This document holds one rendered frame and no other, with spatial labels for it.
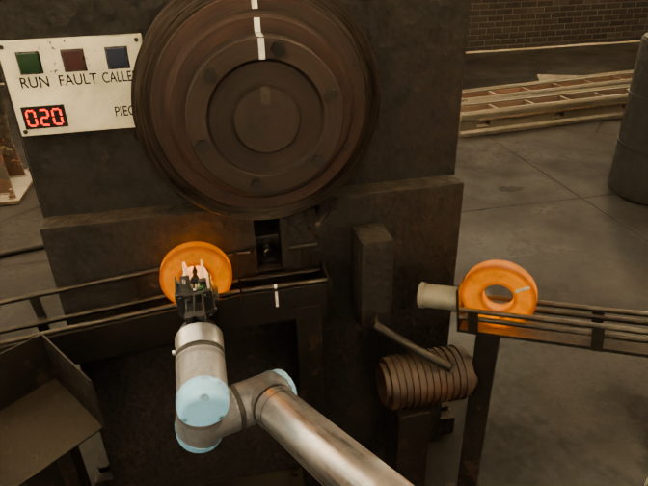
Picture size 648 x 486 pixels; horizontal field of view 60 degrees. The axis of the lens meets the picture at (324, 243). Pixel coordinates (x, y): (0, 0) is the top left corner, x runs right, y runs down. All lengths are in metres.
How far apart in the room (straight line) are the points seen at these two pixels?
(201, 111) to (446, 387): 0.81
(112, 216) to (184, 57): 0.43
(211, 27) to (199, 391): 0.62
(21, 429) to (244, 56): 0.80
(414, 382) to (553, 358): 1.06
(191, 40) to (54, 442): 0.76
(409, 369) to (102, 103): 0.87
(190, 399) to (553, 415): 1.36
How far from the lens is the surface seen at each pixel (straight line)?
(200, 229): 1.29
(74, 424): 1.20
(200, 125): 1.02
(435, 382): 1.34
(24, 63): 1.25
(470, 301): 1.29
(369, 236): 1.27
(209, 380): 1.02
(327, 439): 0.94
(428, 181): 1.39
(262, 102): 1.00
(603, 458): 2.00
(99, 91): 1.24
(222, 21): 1.04
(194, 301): 1.12
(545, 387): 2.17
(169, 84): 1.06
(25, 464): 1.18
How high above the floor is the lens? 1.40
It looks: 29 degrees down
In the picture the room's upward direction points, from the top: 2 degrees counter-clockwise
